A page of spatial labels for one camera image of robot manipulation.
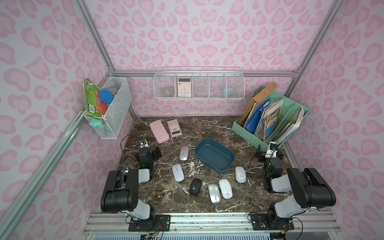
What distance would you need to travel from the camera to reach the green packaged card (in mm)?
673

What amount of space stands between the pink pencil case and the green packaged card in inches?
16.1

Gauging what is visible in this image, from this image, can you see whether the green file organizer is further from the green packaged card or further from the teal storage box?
the green packaged card

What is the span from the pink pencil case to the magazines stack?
639mm

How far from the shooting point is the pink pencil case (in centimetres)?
106

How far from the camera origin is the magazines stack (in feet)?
2.95
